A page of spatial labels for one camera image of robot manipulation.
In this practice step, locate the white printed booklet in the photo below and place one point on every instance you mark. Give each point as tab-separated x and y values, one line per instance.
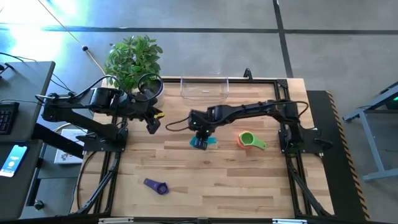
66	155

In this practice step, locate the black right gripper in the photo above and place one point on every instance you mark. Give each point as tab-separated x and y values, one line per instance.
202	123

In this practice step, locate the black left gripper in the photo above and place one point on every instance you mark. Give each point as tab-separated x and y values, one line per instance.
136	107

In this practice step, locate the grey-blue metal table frame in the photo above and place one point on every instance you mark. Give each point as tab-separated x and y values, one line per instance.
377	161

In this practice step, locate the black keyboard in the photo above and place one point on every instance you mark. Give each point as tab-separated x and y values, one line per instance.
7	117

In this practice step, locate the black mat with hazard stripes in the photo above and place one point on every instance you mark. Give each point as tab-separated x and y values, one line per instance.
339	186

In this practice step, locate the black aluminium table frame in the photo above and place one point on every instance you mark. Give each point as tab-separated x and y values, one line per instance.
255	80

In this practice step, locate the black caster wheel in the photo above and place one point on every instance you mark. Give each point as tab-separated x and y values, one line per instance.
38	205

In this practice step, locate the clear plastic basket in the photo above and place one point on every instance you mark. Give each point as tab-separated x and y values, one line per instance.
203	93

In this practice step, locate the green measuring cup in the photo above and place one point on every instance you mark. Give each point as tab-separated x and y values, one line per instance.
258	143

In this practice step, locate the silver metal bracket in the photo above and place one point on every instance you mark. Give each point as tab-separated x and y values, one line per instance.
289	221
115	221

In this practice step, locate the small black desk device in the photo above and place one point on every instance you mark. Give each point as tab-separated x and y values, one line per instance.
6	67

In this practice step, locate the orange measuring cup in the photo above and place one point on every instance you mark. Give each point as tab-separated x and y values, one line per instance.
239	141

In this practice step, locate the black device with green light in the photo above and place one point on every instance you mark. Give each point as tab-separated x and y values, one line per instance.
393	102

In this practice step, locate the dark grey desk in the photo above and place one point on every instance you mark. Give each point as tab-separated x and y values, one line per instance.
18	193
25	77

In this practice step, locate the smartphone with blue screen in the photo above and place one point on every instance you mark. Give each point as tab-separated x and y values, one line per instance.
14	160

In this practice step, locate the purple measuring cup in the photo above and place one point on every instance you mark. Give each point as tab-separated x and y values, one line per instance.
152	183

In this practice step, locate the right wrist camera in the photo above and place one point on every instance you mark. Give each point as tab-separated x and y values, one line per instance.
194	115

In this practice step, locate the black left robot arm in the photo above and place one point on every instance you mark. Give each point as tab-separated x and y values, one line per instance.
102	99

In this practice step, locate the white plant pot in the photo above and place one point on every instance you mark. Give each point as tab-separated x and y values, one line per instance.
161	99

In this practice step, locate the green leafy plant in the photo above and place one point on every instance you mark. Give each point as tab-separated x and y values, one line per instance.
133	59

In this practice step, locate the teal measuring cup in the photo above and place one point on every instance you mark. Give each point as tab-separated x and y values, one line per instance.
212	140

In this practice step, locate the small black camera mount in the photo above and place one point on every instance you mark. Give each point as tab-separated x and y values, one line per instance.
247	74

